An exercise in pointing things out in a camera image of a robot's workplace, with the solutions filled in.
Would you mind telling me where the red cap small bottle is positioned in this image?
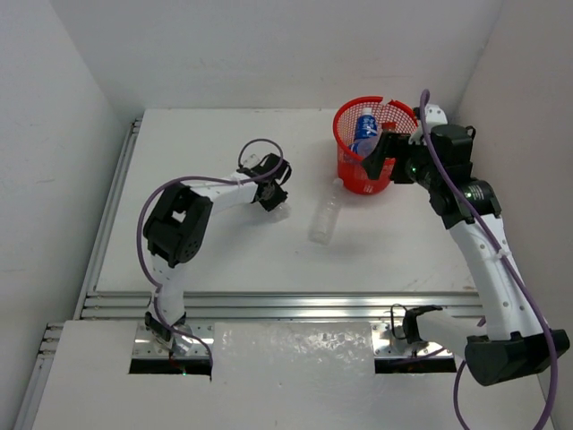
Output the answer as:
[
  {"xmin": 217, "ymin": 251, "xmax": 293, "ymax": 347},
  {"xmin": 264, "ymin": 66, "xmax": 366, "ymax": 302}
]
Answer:
[{"xmin": 381, "ymin": 122, "xmax": 397, "ymax": 133}]

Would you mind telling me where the aluminium front rail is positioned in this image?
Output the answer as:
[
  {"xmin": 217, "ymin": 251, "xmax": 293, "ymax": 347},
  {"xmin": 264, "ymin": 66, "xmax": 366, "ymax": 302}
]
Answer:
[{"xmin": 44, "ymin": 290, "xmax": 507, "ymax": 359}]

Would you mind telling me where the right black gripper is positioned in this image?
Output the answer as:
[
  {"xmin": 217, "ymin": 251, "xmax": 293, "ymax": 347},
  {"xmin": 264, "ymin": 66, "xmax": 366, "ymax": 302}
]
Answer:
[{"xmin": 362, "ymin": 129, "xmax": 440, "ymax": 190}]

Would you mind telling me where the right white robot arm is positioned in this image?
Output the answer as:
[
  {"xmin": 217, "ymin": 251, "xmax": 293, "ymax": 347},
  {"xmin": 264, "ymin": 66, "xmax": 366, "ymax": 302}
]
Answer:
[{"xmin": 361, "ymin": 125, "xmax": 570, "ymax": 386}]

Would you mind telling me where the clear bottle white cap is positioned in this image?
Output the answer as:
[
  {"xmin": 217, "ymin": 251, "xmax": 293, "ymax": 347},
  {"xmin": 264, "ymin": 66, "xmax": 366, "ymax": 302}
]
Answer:
[
  {"xmin": 308, "ymin": 178, "xmax": 344, "ymax": 245},
  {"xmin": 269, "ymin": 202, "xmax": 291, "ymax": 223}
]

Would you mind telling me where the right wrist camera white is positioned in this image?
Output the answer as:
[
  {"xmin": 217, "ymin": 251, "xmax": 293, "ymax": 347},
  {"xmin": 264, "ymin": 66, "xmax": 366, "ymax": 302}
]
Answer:
[{"xmin": 409, "ymin": 104, "xmax": 449, "ymax": 145}]

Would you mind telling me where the blue label bottle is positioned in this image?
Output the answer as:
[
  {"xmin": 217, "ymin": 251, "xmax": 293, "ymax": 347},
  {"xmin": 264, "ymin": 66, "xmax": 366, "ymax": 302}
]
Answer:
[
  {"xmin": 354, "ymin": 107, "xmax": 378, "ymax": 142},
  {"xmin": 349, "ymin": 137, "xmax": 379, "ymax": 159}
]

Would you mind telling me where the red mesh plastic bin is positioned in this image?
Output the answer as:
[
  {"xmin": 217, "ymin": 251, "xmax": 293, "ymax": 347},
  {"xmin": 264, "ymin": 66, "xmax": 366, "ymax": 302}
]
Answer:
[{"xmin": 332, "ymin": 96, "xmax": 417, "ymax": 195}]

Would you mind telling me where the aluminium left side rail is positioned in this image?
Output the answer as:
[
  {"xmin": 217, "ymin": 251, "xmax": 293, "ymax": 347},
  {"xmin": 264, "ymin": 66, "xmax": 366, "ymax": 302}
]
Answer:
[{"xmin": 13, "ymin": 117, "xmax": 142, "ymax": 430}]

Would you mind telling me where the blue label bottle back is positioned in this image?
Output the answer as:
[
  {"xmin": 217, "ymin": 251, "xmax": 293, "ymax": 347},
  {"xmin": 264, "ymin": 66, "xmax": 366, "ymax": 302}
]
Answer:
[{"xmin": 349, "ymin": 137, "xmax": 379, "ymax": 159}]

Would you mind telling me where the blue label bottle front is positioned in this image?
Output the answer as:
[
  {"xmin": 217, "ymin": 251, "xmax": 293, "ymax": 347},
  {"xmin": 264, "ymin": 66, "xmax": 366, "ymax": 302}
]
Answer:
[{"xmin": 354, "ymin": 107, "xmax": 378, "ymax": 142}]

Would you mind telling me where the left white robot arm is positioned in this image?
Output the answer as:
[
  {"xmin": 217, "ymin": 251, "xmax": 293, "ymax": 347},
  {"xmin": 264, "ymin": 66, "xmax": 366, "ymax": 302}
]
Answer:
[{"xmin": 136, "ymin": 153, "xmax": 292, "ymax": 348}]

